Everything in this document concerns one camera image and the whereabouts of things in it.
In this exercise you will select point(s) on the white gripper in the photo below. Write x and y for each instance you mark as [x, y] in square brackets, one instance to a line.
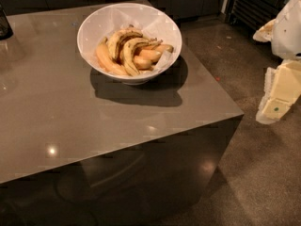
[289, 32]

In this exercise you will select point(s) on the orange banana far right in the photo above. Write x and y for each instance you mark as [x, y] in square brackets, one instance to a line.
[164, 47]

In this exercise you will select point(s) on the spotted yellow banana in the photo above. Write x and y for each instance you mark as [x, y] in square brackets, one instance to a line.
[119, 37]
[128, 53]

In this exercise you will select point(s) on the orange banana middle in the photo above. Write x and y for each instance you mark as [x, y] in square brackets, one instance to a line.
[142, 63]

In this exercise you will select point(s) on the orange banana upper right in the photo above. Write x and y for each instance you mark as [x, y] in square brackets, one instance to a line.
[151, 55]

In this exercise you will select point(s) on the spotted yellow banana front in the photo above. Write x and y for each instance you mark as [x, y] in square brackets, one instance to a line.
[128, 53]

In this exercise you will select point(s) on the dark slatted appliance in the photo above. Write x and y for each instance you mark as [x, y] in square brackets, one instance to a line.
[252, 13]

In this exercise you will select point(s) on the dark object table corner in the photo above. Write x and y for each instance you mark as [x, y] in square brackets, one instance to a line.
[5, 28]

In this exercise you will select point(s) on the white paper bowl liner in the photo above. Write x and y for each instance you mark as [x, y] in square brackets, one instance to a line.
[153, 24]

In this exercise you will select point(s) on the orange banana left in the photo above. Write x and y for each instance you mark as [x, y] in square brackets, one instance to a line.
[105, 60]

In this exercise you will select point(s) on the white ceramic bowl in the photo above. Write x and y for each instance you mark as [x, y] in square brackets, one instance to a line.
[94, 22]

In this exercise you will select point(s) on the spotted yellow banana back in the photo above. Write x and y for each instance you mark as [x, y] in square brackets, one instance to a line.
[119, 37]

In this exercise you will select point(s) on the orange banana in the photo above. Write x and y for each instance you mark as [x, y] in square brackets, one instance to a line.
[105, 60]
[164, 47]
[142, 63]
[151, 55]

